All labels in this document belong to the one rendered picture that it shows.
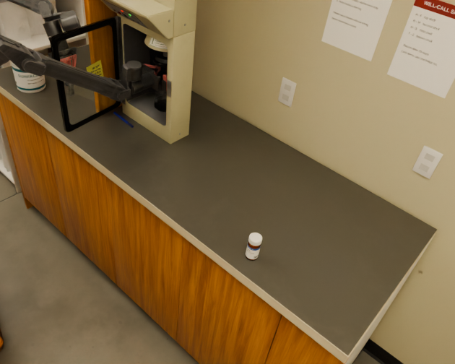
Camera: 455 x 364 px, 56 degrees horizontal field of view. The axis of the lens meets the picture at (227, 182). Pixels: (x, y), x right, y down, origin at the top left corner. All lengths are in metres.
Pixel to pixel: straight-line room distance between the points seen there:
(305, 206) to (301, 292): 0.39
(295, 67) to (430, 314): 1.21
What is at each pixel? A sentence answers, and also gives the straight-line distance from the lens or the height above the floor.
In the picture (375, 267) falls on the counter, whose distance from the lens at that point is 1.56.
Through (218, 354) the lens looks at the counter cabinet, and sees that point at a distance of 1.95.
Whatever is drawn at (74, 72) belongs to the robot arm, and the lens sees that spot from 1.61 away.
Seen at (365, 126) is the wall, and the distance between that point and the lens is 1.77.
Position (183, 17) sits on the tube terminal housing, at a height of 1.47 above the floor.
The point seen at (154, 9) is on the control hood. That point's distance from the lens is 1.58.
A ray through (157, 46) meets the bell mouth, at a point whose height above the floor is 1.33.
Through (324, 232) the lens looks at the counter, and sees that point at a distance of 1.60.
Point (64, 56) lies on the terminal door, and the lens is 1.72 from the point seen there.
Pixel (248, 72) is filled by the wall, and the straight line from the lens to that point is 2.00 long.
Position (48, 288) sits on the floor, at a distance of 2.57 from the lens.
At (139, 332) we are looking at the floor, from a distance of 2.36.
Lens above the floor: 2.05
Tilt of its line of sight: 41 degrees down
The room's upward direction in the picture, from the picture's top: 8 degrees clockwise
